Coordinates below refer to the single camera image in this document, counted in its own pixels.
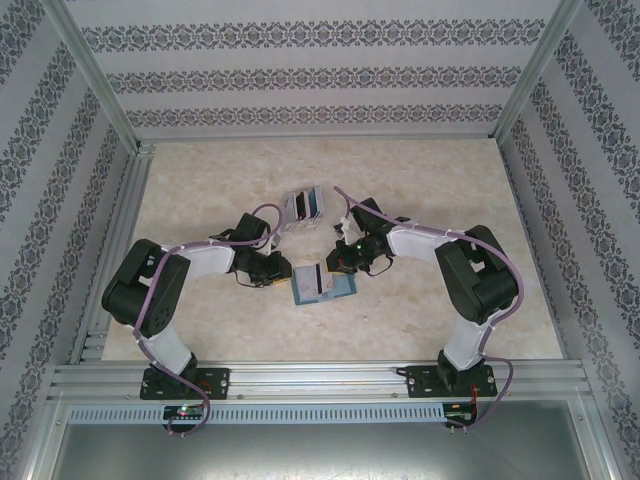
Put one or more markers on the teal leather card holder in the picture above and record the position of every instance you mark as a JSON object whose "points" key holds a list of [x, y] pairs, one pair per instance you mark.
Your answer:
{"points": [[345, 289]]}

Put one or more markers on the light card with black stripe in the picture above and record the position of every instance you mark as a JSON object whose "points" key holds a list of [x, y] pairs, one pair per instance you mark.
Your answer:
{"points": [[317, 277]]}

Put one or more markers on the clear acrylic card stand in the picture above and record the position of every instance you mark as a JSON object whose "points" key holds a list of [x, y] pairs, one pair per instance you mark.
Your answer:
{"points": [[300, 227]]}

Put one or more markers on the black VIP card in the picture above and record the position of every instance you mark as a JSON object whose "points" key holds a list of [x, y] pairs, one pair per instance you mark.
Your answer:
{"points": [[301, 205]]}

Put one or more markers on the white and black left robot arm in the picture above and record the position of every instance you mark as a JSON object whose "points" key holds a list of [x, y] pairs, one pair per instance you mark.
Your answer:
{"points": [[125, 300]]}

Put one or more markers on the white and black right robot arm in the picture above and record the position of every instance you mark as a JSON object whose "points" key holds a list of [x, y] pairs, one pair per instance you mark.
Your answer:
{"points": [[475, 280]]}

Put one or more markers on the blue card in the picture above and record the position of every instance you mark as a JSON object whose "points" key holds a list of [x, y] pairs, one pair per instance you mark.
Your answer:
{"points": [[315, 200]]}

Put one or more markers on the silver VIP card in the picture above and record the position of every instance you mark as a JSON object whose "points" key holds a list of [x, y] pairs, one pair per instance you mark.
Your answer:
{"points": [[289, 202]]}

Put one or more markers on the left circuit board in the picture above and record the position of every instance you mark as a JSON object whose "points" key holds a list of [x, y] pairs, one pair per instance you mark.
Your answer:
{"points": [[182, 411]]}

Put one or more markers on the circuit board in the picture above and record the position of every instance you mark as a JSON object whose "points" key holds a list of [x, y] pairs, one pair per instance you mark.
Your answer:
{"points": [[460, 414], [182, 411]]}

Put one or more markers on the grey metal sheet panel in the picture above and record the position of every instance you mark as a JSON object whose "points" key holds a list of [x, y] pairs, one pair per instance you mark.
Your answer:
{"points": [[320, 450]]}

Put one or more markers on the right circuit board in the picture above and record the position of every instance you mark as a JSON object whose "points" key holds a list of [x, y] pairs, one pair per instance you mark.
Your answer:
{"points": [[460, 414]]}

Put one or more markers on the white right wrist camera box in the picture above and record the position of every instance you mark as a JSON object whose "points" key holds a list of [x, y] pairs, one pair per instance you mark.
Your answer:
{"points": [[345, 227]]}

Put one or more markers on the aluminium mounting rail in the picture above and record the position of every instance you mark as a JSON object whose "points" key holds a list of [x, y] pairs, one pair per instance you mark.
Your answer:
{"points": [[320, 382]]}

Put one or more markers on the aluminium frame crossbar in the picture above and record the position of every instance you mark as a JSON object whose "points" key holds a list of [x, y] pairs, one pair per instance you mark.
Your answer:
{"points": [[320, 137]]}

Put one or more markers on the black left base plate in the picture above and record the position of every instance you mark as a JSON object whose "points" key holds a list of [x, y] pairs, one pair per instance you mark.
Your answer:
{"points": [[220, 382]]}

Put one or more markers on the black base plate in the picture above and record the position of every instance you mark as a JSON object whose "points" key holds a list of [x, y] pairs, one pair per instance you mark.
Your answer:
{"points": [[420, 382], [220, 382]]}

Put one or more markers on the aluminium side rail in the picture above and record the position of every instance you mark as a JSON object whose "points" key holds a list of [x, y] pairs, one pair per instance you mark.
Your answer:
{"points": [[126, 220]]}

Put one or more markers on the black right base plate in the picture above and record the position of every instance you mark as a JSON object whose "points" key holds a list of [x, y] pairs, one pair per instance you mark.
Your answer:
{"points": [[420, 382]]}

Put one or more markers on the aluminium frame post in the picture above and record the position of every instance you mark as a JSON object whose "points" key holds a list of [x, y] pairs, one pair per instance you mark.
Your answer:
{"points": [[90, 75], [537, 75], [42, 440], [600, 440]]}

